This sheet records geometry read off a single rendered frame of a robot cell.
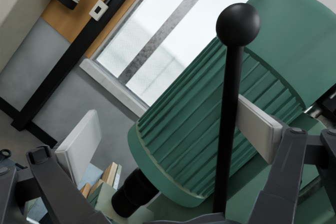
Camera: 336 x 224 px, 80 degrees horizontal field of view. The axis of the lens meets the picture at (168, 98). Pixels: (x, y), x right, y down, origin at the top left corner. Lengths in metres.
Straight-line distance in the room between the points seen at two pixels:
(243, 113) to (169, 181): 0.16
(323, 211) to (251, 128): 0.25
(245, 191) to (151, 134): 0.17
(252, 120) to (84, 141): 0.13
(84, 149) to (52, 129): 1.89
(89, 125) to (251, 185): 0.26
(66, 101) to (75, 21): 0.66
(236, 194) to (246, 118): 0.20
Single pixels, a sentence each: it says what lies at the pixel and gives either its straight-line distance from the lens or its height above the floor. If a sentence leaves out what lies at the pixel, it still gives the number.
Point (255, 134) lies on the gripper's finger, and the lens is 0.17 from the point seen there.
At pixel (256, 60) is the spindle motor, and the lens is 0.28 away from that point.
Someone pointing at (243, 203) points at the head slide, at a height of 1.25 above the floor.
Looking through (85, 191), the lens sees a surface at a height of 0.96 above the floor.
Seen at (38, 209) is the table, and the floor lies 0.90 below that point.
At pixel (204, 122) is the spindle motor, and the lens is 0.27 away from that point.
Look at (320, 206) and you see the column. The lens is 0.41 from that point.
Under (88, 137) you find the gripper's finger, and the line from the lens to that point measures 0.18.
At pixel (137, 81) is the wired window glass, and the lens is 1.75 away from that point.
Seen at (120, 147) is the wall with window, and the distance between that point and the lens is 1.88.
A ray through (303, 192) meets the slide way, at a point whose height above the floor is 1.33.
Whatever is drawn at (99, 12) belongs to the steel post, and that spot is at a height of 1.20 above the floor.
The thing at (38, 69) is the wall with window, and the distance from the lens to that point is 1.98.
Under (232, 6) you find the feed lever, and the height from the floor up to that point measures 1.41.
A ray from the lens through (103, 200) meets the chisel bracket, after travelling 0.43.
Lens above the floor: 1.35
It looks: 11 degrees down
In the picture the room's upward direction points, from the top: 43 degrees clockwise
